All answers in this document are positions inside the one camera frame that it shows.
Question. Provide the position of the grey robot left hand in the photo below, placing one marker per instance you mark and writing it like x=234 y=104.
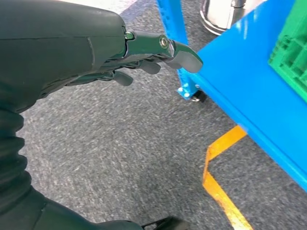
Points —
x=60 y=47

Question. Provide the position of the blue metal shelf rack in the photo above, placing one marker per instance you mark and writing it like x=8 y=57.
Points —
x=240 y=79

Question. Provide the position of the robot left arm ribbed sleeve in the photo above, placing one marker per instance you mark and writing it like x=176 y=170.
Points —
x=12 y=158

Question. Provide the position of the black robot left foot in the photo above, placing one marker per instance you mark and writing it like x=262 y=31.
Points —
x=168 y=224

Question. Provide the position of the yellow floor tape marking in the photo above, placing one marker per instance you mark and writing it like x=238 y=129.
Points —
x=220 y=193

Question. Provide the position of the green plastic folding crate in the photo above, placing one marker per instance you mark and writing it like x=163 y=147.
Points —
x=293 y=57

